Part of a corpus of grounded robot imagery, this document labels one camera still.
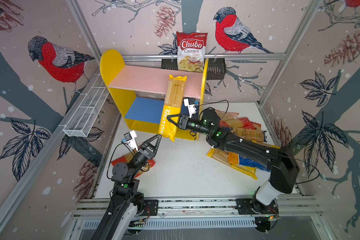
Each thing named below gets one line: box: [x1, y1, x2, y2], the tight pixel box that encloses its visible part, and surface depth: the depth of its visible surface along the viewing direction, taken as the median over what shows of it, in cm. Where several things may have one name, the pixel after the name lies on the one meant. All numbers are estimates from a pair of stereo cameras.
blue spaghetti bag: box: [230, 127, 267, 143], surface depth 94 cm
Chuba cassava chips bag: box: [176, 31, 208, 73], surface depth 87 cm
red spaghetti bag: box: [219, 117, 262, 130], surface depth 103 cm
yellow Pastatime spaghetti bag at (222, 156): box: [207, 148, 258, 180], surface depth 89 cm
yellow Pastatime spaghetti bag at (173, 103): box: [158, 74, 187, 142], surface depth 67 cm
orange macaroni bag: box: [215, 109, 239, 121], surface depth 111 cm
